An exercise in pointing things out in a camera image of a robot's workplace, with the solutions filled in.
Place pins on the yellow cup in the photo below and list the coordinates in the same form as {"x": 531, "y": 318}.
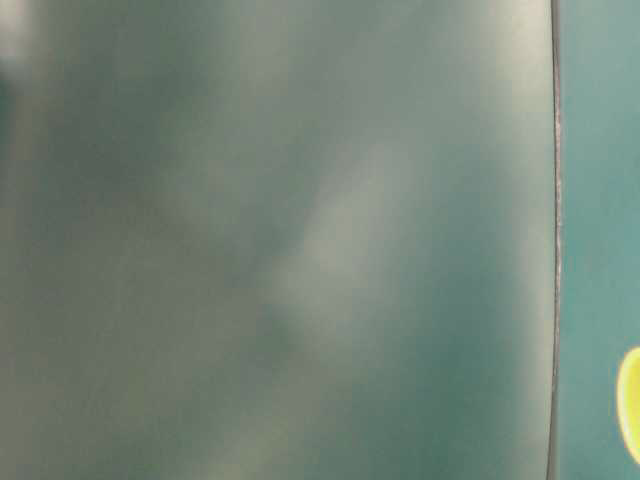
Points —
{"x": 628, "y": 402}

